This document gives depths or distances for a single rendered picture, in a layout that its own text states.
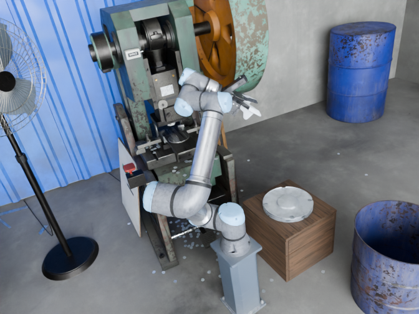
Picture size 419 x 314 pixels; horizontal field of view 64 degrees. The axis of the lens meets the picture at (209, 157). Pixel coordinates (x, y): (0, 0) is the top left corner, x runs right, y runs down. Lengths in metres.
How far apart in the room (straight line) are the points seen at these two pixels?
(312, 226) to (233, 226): 0.58
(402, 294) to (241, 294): 0.73
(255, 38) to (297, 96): 2.39
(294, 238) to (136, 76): 1.20
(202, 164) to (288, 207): 0.93
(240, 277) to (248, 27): 1.20
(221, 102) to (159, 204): 0.43
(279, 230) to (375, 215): 0.51
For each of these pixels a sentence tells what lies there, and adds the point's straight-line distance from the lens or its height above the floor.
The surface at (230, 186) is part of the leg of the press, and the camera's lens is 2.10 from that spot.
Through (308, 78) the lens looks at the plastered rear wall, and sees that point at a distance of 4.07.
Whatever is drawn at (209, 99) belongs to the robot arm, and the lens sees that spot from 1.26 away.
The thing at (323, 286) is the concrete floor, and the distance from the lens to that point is 2.14.
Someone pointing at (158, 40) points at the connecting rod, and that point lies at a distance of 1.87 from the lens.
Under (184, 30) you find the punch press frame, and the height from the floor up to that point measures 1.37.
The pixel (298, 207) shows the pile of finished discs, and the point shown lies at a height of 0.38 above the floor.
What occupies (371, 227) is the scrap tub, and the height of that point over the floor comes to 0.31.
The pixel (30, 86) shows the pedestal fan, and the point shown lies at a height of 1.21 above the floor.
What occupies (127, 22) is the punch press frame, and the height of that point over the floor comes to 1.45.
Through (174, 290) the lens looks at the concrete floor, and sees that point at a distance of 2.17.
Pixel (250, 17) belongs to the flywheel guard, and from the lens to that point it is 1.69.
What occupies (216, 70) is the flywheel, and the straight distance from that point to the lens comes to 2.16.
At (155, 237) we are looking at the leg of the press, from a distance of 2.48.
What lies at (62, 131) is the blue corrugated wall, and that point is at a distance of 3.20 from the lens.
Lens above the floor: 1.69
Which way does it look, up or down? 31 degrees down
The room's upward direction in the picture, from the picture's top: 9 degrees counter-clockwise
